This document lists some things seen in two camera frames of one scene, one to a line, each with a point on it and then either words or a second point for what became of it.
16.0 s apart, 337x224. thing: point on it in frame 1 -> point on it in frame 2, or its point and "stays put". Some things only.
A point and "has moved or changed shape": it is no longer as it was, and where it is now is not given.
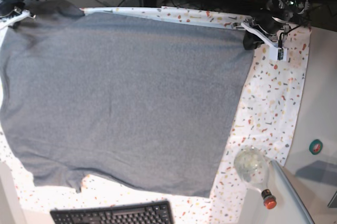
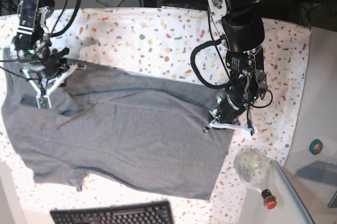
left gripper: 7,6 -> 49,64
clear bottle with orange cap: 252,165 stays put
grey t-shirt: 132,103 has moved or changed shape
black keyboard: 156,213 stays put
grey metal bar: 291,192 stays put
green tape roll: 315,146 stays put
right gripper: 271,20 -> 230,107
